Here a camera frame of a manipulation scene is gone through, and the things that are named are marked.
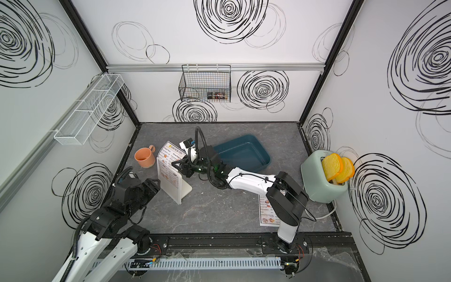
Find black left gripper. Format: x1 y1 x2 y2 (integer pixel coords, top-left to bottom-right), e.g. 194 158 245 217
128 177 162 219

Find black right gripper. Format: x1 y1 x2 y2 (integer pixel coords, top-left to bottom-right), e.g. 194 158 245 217
173 154 216 178

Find white menu holder stand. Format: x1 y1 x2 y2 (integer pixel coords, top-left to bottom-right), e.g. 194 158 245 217
157 156 193 205

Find old dim sum menu sheet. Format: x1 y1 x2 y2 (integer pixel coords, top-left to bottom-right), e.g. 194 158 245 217
258 195 280 227

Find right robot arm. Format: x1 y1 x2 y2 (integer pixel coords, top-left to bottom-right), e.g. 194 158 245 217
171 126 308 253

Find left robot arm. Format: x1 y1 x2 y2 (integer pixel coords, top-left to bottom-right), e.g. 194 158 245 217
54 167 161 282

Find orange ceramic mug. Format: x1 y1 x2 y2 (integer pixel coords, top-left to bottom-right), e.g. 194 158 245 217
134 145 156 169

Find teal plastic tray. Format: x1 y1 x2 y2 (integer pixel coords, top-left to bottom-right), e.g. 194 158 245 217
213 135 271 173

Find small items in basket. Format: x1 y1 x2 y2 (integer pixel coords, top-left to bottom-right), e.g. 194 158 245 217
207 92 227 101

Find mint green toaster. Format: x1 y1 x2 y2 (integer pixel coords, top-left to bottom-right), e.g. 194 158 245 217
300 150 349 203

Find yellow toast slice front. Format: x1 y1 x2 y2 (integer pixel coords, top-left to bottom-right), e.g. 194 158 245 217
321 153 344 182

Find yellow toast slice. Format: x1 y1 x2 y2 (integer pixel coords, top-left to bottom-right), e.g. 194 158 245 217
334 157 355 184
321 153 344 182

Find yellow toast slice back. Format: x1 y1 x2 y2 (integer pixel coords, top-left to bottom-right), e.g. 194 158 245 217
334 157 355 184

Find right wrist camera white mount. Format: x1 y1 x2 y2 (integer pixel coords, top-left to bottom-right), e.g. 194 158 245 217
180 138 197 162

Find black wire basket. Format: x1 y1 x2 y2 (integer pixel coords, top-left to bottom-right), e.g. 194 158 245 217
178 70 232 103

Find white mesh wall shelf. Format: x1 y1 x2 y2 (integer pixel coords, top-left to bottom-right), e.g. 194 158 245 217
54 74 124 145

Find aluminium wall rail back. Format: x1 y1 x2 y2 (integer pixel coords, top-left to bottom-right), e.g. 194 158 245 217
106 62 325 73

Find aluminium wall rail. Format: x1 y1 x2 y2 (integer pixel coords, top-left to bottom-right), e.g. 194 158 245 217
106 62 325 73
1 72 107 212

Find white slotted cable duct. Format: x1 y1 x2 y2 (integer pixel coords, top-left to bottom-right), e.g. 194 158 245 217
121 257 283 271

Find white toaster power cable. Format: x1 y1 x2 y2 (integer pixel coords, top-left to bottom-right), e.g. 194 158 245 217
309 200 338 222

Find aluminium wall rail left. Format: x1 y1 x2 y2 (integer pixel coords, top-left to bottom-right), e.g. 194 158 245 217
1 72 107 212

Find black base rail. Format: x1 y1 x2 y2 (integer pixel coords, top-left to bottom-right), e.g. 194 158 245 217
138 232 355 256

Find black corner frame post left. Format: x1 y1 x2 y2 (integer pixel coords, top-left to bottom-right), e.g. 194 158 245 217
59 0 140 128

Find black corner frame post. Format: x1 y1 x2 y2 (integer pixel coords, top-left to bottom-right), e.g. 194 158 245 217
299 0 365 126
59 0 140 128

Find black corner frame post right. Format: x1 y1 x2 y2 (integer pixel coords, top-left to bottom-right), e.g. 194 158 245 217
299 0 365 126

